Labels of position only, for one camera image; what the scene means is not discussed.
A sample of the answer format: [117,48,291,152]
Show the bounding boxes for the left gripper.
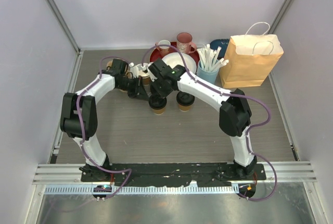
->
[118,76,150,102]

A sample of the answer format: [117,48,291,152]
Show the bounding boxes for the black lid cup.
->
[148,94,167,110]
[176,91,195,106]

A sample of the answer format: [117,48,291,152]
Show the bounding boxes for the stack of paper cups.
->
[141,72,151,85]

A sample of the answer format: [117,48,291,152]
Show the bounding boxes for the paper cup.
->
[178,104,192,112]
[151,106,166,115]

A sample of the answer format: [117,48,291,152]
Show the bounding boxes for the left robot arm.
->
[60,57,149,182]

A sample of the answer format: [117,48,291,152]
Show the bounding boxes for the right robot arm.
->
[147,59,257,180]

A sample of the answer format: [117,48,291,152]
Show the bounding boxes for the white paper plate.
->
[162,52,197,73]

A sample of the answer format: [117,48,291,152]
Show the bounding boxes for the red round tray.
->
[150,41,200,65]

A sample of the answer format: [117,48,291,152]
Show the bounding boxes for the small pink mug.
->
[155,40,171,57]

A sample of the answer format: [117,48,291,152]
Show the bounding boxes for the cardboard cup carrier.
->
[107,58,129,92]

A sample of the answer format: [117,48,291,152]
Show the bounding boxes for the tall pink mug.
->
[176,32,197,54]

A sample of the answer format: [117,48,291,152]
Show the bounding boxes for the blue straw cup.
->
[196,62,219,84]

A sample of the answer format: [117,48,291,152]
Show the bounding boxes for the white wrapped straws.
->
[197,44,229,72]

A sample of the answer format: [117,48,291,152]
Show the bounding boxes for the dark blue pouch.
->
[210,39,230,51]

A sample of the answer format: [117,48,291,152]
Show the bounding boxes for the brown paper bag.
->
[220,29,284,89]

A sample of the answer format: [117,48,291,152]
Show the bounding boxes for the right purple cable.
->
[142,45,278,202]

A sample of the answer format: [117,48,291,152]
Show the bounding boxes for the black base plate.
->
[79,163,266,188]

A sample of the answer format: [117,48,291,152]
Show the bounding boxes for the aluminium rail frame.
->
[33,161,316,198]

